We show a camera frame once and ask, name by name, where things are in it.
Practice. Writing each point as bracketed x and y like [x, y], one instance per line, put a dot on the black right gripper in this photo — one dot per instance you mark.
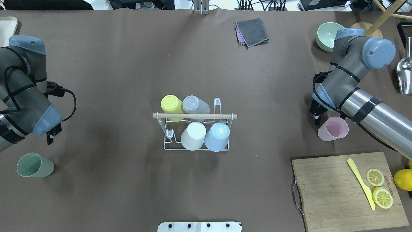
[316, 112]

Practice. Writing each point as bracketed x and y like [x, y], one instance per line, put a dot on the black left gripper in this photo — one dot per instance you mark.
[53, 133]

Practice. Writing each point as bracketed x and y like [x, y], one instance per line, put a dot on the pink plastic cup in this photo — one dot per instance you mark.
[334, 128]

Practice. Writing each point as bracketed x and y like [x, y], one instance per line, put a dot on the green plastic cup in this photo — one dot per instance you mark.
[34, 165]

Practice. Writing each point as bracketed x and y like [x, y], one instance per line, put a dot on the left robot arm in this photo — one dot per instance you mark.
[24, 90]

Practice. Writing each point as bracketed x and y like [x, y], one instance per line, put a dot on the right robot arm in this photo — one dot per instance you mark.
[355, 57]

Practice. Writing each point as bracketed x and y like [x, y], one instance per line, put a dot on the light blue plastic cup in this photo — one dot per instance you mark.
[216, 139]

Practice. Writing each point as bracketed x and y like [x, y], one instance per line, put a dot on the yellow plastic cup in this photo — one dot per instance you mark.
[170, 104]

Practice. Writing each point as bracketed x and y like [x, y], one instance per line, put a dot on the white plastic cup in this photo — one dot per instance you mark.
[193, 136]

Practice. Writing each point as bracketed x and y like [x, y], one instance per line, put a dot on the grey plastic cup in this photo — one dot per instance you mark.
[194, 105]

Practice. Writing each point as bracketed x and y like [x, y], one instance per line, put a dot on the yellow plastic knife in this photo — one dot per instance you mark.
[365, 188]

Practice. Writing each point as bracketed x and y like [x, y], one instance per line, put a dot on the mint green bowl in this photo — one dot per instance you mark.
[326, 34]

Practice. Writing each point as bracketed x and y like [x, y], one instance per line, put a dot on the lemon slice upper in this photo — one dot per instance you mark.
[375, 177]

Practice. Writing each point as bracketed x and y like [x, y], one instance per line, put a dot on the wooden cutting board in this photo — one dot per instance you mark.
[333, 200]

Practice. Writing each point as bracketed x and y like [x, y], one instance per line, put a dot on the metal scoop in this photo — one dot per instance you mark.
[404, 69]

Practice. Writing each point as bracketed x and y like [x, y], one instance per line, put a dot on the wooden mug tree stand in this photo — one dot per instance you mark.
[372, 30]

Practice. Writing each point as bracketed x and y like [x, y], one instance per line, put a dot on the whole yellow lemon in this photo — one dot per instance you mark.
[403, 179]

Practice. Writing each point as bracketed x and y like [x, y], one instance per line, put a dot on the folded grey cloth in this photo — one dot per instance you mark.
[251, 32]

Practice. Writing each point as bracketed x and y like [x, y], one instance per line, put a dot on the cream plastic serving tray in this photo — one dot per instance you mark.
[8, 27]

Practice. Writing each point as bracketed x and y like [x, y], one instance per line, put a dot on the white wire cup holder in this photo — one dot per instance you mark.
[173, 125]

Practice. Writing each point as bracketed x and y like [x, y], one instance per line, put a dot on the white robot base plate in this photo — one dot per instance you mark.
[214, 226]

